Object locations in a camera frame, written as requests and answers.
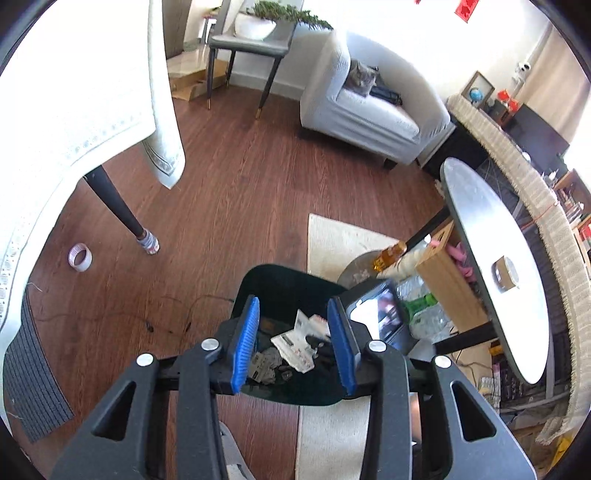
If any potted plant in white pot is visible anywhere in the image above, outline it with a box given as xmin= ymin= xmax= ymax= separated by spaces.
xmin=233 ymin=0 xmax=334 ymax=40

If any brown tape roll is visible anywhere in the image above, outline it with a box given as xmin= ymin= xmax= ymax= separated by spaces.
xmin=492 ymin=257 xmax=520 ymax=292

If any dark ribbed mat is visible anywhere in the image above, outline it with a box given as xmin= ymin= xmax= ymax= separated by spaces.
xmin=4 ymin=298 xmax=75 ymax=443

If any picture frame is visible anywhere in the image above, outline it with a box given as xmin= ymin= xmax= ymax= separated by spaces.
xmin=462 ymin=71 xmax=496 ymax=110

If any large paper ball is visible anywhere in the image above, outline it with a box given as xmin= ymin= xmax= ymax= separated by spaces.
xmin=247 ymin=348 xmax=283 ymax=386

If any black bag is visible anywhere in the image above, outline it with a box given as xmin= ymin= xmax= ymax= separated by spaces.
xmin=369 ymin=85 xmax=402 ymax=106

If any grey chair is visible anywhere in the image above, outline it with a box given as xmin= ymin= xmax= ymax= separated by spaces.
xmin=207 ymin=0 xmax=297 ymax=121

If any green bottle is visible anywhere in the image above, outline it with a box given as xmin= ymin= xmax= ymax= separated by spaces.
xmin=401 ymin=293 xmax=438 ymax=319

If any grey cat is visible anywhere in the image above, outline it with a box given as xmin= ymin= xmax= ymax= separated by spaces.
xmin=344 ymin=61 xmax=377 ymax=97

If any black trash bin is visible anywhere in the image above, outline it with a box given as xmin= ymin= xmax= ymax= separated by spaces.
xmin=213 ymin=264 xmax=370 ymax=407

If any amber bottle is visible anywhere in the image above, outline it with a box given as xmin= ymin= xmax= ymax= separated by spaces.
xmin=372 ymin=240 xmax=408 ymax=273

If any paper trash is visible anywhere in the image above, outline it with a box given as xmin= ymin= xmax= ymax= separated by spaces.
xmin=270 ymin=310 xmax=331 ymax=374

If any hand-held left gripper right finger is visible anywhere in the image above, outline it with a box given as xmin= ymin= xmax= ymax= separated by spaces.
xmin=327 ymin=298 xmax=539 ymax=480

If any pink cloth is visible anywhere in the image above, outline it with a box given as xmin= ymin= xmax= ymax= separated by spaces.
xmin=429 ymin=237 xmax=476 ymax=282

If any cream lace cloth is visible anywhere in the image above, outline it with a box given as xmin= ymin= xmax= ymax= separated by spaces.
xmin=447 ymin=95 xmax=591 ymax=446

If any striped leg sock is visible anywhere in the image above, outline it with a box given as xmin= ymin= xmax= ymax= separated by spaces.
xmin=134 ymin=228 xmax=162 ymax=256

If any white tablecloth table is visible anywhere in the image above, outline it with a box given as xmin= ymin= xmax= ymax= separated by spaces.
xmin=0 ymin=0 xmax=186 ymax=352

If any black table leg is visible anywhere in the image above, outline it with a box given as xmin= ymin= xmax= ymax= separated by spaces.
xmin=84 ymin=165 xmax=147 ymax=238

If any grey armchair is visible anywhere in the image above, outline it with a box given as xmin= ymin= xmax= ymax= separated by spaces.
xmin=300 ymin=30 xmax=451 ymax=168

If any black monitor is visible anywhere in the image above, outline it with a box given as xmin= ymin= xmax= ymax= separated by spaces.
xmin=503 ymin=104 xmax=571 ymax=174

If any tablet with screen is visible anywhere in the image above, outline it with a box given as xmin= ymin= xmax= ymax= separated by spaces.
xmin=344 ymin=278 xmax=416 ymax=352

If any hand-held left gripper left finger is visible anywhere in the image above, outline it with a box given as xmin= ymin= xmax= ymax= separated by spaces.
xmin=51 ymin=295 xmax=260 ymax=480

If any round grey marble table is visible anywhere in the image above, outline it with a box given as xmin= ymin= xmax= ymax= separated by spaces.
xmin=402 ymin=157 xmax=552 ymax=386

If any cardboard box with pink items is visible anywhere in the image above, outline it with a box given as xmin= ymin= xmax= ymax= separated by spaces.
xmin=414 ymin=220 xmax=490 ymax=324

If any cream rug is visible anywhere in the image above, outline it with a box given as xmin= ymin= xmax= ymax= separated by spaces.
xmin=295 ymin=213 xmax=419 ymax=480

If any clear tape roll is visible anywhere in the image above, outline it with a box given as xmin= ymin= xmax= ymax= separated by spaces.
xmin=68 ymin=243 xmax=93 ymax=273

